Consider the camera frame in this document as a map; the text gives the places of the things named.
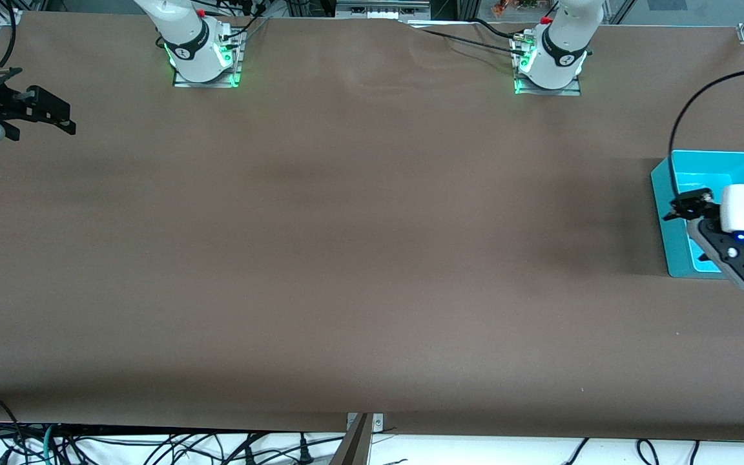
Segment grey table leg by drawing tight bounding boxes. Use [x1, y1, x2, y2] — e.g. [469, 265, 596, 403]
[328, 413, 373, 465]

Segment long black table cable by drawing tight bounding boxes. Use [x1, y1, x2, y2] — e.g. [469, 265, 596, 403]
[418, 28, 529, 56]

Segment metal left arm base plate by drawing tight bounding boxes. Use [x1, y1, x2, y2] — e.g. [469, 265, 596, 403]
[514, 36, 583, 96]

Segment grey device box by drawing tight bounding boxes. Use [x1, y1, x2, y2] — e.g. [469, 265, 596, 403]
[335, 0, 432, 19]

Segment short black table cable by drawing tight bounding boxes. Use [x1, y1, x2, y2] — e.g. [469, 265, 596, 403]
[469, 18, 522, 41]

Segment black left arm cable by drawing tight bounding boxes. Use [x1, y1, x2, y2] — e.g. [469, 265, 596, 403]
[668, 66, 744, 202]

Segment small metal table bracket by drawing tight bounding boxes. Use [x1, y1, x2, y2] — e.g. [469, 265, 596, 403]
[346, 413, 384, 432]

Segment teal plastic bin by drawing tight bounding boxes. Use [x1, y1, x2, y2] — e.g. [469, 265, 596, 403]
[651, 150, 744, 279]

